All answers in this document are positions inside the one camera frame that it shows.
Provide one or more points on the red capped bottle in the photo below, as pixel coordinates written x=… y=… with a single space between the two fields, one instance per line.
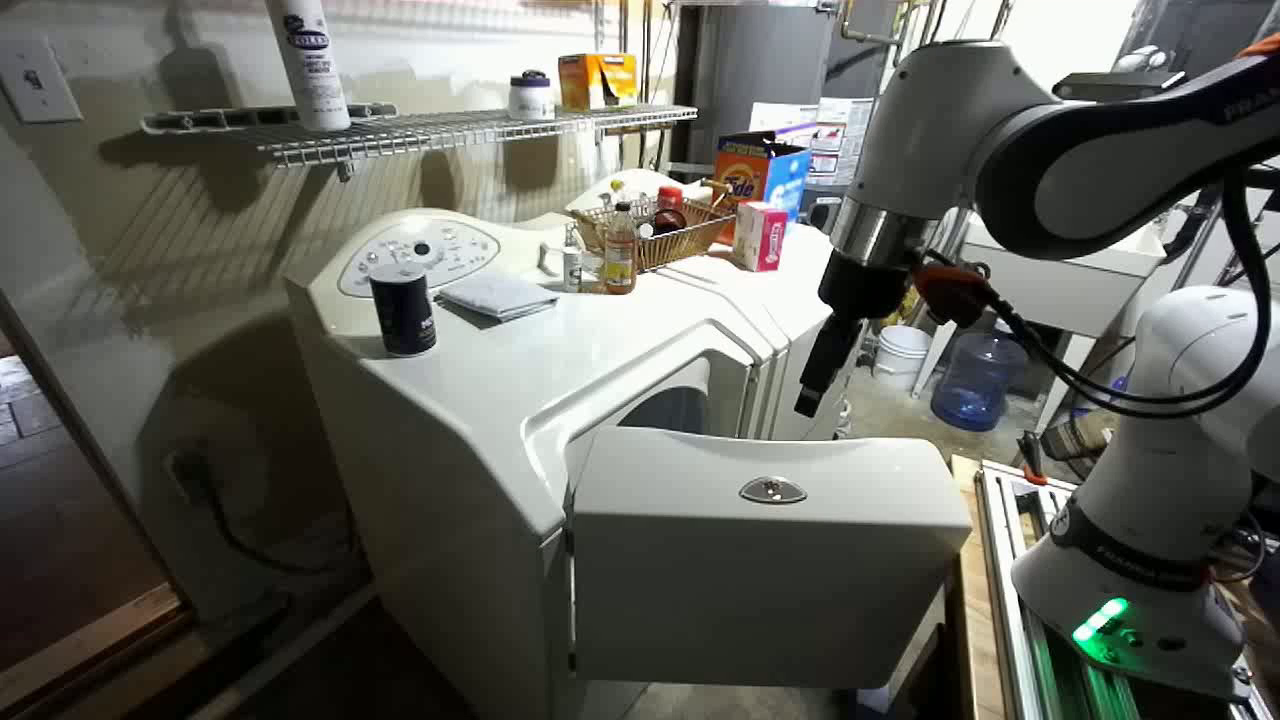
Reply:
x=671 y=206

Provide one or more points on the white washer door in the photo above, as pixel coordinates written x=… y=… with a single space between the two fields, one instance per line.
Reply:
x=760 y=585

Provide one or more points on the yellow cardboard box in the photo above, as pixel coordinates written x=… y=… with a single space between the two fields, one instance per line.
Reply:
x=593 y=83

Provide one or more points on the grey metal tank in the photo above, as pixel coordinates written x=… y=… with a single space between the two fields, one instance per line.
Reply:
x=765 y=61

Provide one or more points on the small white jar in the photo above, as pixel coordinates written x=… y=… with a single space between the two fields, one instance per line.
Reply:
x=529 y=97

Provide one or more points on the white wall switch plate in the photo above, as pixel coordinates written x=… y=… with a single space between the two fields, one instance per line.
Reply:
x=39 y=79

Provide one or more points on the blue cardboard box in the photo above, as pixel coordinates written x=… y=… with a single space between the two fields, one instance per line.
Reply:
x=789 y=183

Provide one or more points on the white cloth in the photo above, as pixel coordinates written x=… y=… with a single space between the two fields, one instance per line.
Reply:
x=496 y=297

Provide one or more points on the blue water jug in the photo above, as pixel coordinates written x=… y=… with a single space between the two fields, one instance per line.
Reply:
x=976 y=382

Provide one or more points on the pink and white box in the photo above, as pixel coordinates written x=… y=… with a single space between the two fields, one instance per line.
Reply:
x=760 y=236

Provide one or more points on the amber glass jar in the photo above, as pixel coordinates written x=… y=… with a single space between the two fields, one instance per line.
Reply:
x=617 y=265

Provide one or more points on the orange cardboard box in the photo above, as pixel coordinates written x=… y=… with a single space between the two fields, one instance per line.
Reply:
x=741 y=172

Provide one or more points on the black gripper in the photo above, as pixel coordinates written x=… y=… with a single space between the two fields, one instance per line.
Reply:
x=867 y=273

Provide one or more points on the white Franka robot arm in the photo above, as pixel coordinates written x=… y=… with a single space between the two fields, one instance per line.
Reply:
x=935 y=120

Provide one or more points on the white side cabinet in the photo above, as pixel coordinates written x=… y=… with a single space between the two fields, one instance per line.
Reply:
x=1065 y=283

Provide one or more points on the white spray can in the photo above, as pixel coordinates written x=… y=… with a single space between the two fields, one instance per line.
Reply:
x=311 y=67

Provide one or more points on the white plastic bucket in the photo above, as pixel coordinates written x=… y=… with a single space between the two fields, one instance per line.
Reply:
x=902 y=349

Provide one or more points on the dark washer control knob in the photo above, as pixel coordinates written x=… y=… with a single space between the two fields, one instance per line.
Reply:
x=417 y=248

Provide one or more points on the dark blue salt canister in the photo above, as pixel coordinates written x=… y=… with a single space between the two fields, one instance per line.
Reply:
x=401 y=314

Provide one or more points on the white dryer machine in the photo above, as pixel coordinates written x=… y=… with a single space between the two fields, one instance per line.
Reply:
x=747 y=302

